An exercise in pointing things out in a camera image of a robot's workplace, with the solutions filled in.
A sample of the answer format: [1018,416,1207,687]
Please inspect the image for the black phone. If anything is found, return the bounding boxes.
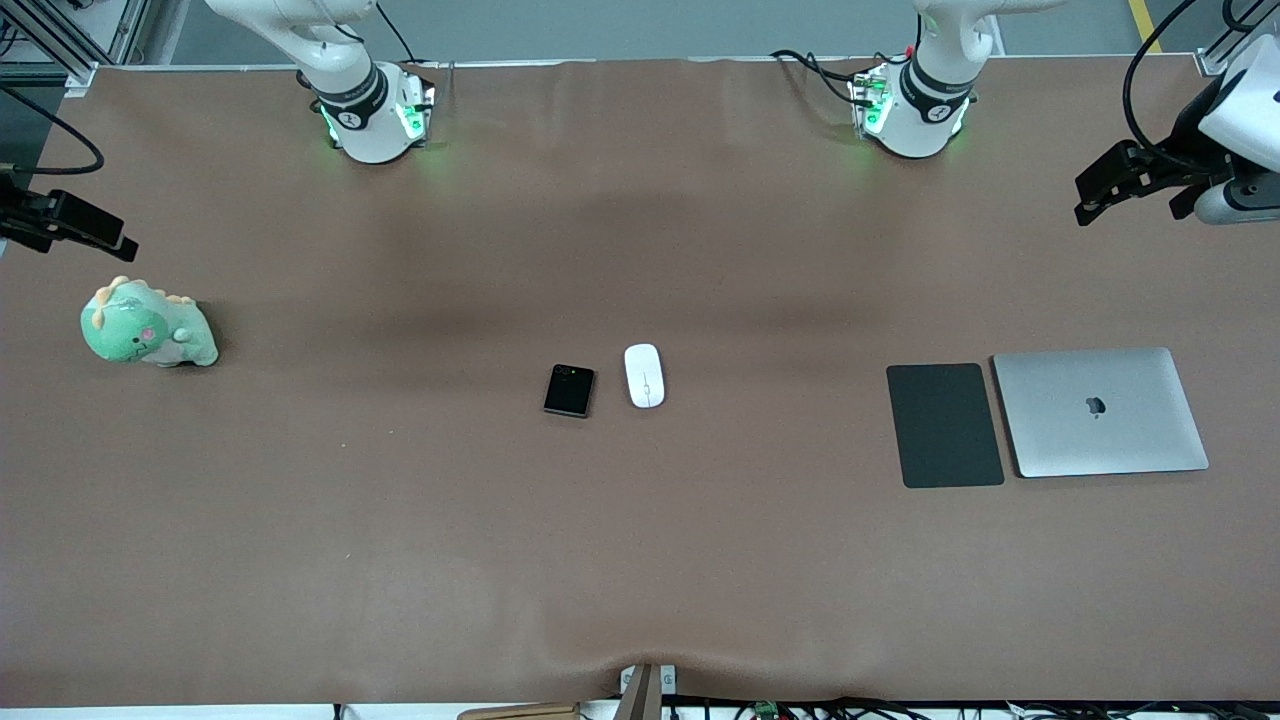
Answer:
[543,364,597,419]

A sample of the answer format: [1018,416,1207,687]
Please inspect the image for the white computer mouse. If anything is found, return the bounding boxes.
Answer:
[624,344,667,410]

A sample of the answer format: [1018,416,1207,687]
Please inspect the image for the black mouse pad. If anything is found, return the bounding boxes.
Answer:
[886,363,1006,490]

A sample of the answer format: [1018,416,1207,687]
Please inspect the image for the green dinosaur plush toy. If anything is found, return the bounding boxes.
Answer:
[80,276,220,370]

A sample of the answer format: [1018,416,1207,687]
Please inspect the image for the silver closed laptop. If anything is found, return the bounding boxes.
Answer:
[992,347,1211,480]

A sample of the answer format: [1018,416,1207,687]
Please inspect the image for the brown table cover mat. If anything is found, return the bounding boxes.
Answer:
[0,55,1280,707]

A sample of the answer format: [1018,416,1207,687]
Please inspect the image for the brown wooden board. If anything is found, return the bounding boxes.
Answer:
[458,702,582,720]

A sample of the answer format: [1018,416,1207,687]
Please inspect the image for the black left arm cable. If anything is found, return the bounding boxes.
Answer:
[1121,0,1280,153]

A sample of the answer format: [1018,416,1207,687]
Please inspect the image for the aluminium frame profile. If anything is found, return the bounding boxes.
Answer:
[0,0,153,97]
[1195,0,1280,77]

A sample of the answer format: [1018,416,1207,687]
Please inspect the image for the black left base cables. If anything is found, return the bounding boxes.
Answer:
[769,47,873,111]

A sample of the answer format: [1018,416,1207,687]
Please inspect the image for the black right base cable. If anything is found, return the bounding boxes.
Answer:
[374,0,421,67]

